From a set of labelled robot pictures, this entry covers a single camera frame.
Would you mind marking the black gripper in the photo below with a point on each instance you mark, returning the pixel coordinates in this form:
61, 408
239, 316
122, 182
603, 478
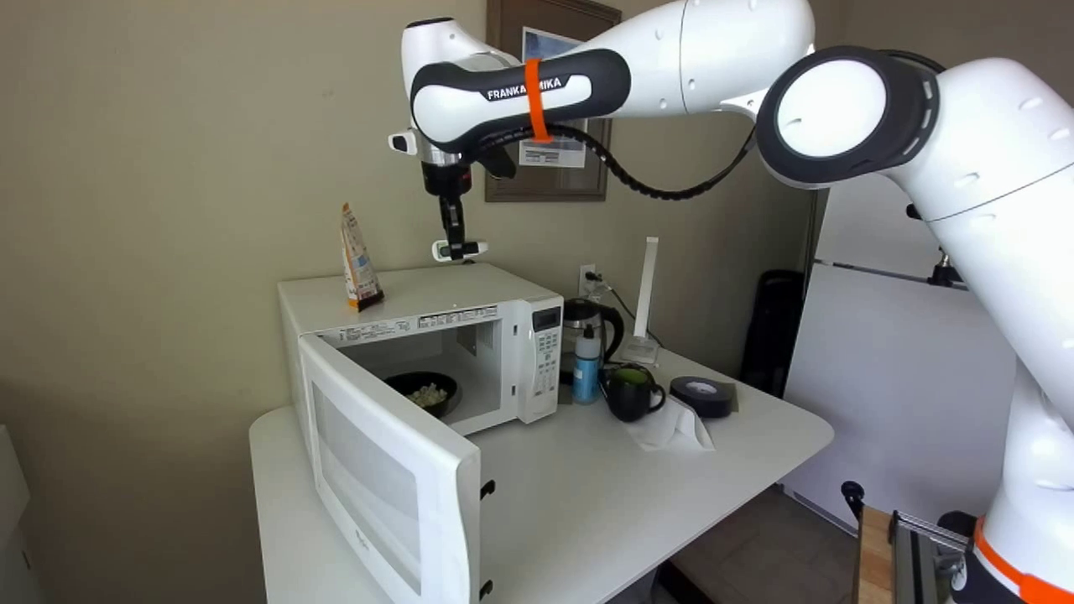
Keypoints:
448, 182

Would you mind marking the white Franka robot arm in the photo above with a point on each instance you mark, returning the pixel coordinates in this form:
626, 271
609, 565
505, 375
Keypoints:
986, 223

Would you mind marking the brown framed picture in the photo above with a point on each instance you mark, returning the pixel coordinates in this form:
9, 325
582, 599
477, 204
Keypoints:
573, 186

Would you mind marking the black bowl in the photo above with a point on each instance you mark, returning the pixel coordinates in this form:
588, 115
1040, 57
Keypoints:
424, 391

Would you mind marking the black glass electric kettle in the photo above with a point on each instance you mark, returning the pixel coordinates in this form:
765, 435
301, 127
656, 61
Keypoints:
600, 324

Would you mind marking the blue bottle with white cap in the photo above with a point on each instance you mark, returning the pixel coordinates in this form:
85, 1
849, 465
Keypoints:
586, 374

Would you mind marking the white rod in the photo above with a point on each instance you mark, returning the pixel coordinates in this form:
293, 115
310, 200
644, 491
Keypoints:
650, 295

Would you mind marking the black mug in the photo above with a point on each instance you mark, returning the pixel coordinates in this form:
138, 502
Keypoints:
633, 392

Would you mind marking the white microwave oven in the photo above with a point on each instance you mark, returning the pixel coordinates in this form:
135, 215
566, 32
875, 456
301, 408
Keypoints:
390, 472

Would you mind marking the white crumpled cloth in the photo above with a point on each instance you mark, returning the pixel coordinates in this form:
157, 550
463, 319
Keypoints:
672, 427

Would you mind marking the black tall bin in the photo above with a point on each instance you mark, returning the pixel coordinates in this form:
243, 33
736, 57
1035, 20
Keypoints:
772, 332

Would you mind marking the white refrigerator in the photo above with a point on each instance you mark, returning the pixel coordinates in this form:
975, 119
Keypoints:
894, 402

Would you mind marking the wooden edged robot stand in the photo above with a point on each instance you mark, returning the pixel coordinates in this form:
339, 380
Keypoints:
894, 557

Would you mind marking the white wall outlet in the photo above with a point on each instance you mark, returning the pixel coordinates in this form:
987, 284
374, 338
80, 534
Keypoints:
592, 280

